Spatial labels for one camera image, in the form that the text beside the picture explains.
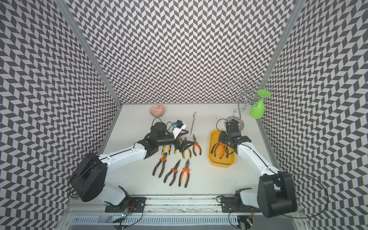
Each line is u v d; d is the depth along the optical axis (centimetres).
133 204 71
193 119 108
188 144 72
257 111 84
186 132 80
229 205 72
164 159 88
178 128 69
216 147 84
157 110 112
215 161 85
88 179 43
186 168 85
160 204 74
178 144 70
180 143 68
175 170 84
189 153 91
